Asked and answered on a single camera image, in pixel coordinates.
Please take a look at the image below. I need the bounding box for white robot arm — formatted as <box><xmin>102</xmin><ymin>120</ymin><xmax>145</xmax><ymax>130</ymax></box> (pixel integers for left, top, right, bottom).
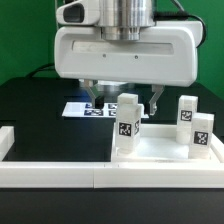
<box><xmin>54</xmin><ymin>0</ymin><xmax>206</xmax><ymax>115</ymax></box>

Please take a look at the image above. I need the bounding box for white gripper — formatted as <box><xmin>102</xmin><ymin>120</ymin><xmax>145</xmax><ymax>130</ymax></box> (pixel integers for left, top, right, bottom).
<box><xmin>54</xmin><ymin>21</ymin><xmax>202</xmax><ymax>116</ymax></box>

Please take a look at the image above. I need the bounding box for black cable bundle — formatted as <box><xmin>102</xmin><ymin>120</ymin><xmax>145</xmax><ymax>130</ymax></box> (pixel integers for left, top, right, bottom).
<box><xmin>26</xmin><ymin>0</ymin><xmax>208</xmax><ymax>78</ymax></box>

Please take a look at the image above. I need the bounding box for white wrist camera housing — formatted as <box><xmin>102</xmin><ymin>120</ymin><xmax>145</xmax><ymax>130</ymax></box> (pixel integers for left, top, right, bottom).
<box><xmin>56</xmin><ymin>0</ymin><xmax>100</xmax><ymax>26</ymax></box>

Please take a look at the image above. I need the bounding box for white square table top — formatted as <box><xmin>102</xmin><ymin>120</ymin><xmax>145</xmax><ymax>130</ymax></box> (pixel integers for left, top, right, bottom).
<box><xmin>111</xmin><ymin>124</ymin><xmax>224</xmax><ymax>164</ymax></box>

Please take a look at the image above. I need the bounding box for white U-shaped fence wall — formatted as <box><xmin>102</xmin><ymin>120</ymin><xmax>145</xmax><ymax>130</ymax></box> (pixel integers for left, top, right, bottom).
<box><xmin>0</xmin><ymin>126</ymin><xmax>224</xmax><ymax>188</ymax></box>

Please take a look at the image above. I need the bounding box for white sheet with markers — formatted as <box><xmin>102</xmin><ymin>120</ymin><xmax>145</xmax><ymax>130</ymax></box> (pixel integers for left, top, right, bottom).
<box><xmin>61</xmin><ymin>101</ymin><xmax>150</xmax><ymax>120</ymax></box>

